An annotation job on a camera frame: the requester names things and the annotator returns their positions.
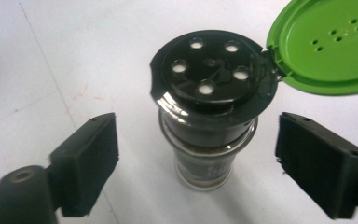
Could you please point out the glass spice jar green lid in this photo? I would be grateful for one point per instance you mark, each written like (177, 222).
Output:
(211, 93)

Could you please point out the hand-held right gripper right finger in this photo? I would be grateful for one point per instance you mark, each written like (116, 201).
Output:
(320, 165)

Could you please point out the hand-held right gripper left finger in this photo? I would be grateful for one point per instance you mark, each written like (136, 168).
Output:
(87, 165)

